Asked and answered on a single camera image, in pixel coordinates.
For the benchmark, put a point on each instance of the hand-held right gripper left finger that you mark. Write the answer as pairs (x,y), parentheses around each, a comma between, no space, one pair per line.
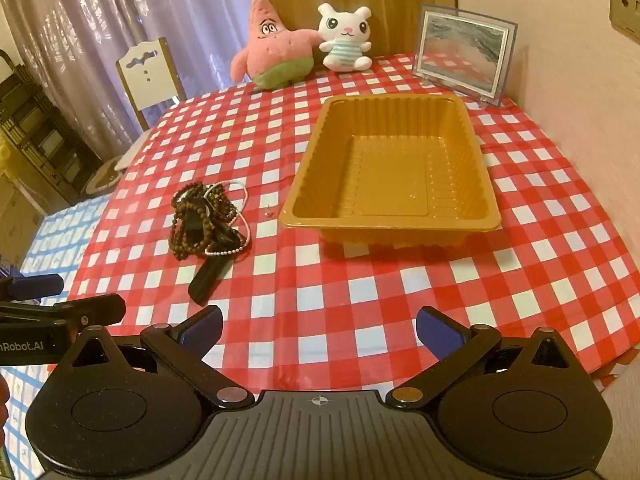
(201,329)

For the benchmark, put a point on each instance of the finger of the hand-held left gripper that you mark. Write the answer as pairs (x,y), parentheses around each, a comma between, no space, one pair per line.
(40,286)
(100,307)

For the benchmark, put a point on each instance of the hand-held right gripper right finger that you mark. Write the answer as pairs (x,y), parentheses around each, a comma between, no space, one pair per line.
(436,334)

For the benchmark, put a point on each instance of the golden plastic tray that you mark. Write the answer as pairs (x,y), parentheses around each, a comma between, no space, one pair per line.
(390,170)

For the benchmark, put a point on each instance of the person's left hand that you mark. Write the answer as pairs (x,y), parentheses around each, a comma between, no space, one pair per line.
(4,405)

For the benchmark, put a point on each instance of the blue checkered cloth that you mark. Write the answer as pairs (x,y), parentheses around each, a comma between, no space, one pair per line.
(65,230)

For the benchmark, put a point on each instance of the pale floor object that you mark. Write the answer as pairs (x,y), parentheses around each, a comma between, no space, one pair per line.
(100,180)

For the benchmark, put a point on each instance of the dark wooden shelf rack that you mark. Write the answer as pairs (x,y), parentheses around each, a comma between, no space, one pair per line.
(35,125)

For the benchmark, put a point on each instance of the white wooden chair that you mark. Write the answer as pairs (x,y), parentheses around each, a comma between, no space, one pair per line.
(150,75)

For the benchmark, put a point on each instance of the lilac drape curtain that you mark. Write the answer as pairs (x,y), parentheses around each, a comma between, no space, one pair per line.
(60,20)

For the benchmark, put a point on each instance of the pink starfish plush toy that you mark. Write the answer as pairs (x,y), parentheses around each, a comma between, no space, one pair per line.
(280,50)

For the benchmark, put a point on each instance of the white bunny plush toy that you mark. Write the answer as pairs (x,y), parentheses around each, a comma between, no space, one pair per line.
(345,35)

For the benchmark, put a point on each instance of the sheer lace curtain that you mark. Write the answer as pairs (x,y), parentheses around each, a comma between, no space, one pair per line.
(200,10)

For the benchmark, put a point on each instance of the glass sand art frame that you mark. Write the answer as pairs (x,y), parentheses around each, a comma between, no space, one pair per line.
(460,50)

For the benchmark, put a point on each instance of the beige wall data socket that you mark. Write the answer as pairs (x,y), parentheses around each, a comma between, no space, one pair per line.
(625,5)

